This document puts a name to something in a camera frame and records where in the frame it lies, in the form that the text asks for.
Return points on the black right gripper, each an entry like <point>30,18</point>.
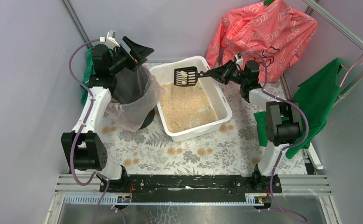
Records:
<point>227,73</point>

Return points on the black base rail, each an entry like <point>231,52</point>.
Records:
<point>191,188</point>

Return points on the metal clothes rack bar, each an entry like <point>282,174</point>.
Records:
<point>347,33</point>

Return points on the green shirt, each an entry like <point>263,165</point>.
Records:
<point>87,75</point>
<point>316,97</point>

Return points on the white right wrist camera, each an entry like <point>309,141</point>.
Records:
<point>239,61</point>

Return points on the pink plastic bin liner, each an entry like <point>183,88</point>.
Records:
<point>135,102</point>

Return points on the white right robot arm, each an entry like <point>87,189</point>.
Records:
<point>283,125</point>

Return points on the green shirt on right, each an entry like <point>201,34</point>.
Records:
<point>316,97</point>

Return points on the green shirt back left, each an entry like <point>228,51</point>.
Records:
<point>87,75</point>

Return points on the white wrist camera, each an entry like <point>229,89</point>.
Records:
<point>239,61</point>
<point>110,40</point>

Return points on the black trash bin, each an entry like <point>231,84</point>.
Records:
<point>138,92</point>

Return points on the beige cat litter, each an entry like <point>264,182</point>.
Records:
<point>186,107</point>

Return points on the white litter box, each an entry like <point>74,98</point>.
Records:
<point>164,74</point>

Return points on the pink patterned garment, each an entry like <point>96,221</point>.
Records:
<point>275,36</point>

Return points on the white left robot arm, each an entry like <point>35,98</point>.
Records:
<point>118,86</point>

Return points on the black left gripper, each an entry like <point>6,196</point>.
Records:
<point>129,56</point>

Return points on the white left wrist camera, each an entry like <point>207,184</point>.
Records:
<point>110,40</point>

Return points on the black litter scoop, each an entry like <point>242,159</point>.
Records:
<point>187,76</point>

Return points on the floral table mat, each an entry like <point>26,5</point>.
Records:
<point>232,150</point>

